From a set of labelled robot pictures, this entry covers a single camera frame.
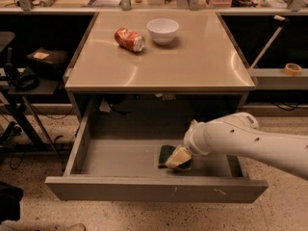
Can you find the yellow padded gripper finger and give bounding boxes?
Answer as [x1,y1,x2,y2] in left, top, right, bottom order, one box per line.
[165,145,192,169]

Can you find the green and yellow sponge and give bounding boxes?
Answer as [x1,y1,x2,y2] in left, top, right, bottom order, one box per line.
[158,145,193,171]

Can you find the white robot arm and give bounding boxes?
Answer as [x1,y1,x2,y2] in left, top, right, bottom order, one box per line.
[166,113,308,180]

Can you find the open grey top drawer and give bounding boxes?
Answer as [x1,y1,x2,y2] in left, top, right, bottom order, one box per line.
[44,94,270,204]

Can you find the grey counter cabinet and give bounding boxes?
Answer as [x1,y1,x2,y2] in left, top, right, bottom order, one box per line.
[65,10,255,122]

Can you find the person's tan shoe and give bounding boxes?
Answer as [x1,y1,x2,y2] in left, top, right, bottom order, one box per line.
[65,223,86,231]

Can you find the white ceramic bowl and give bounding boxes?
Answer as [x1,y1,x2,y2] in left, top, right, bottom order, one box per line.
[147,18,179,45]

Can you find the red crushed soda can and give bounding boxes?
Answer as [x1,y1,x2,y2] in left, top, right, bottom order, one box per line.
[115,28,145,53]

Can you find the roll of tan tape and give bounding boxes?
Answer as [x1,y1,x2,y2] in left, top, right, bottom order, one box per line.
[284,63,302,76]

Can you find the black box with label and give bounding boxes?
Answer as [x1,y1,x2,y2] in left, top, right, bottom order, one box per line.
[26,47,70,80]

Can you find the black side table stand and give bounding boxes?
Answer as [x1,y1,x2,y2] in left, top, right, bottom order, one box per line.
[0,31,73,156]

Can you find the white stick with black tip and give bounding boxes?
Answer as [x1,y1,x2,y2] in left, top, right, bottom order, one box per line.
[249,15,290,69]

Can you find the black headphones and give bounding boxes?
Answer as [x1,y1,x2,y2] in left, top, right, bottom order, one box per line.
[4,64,39,91]

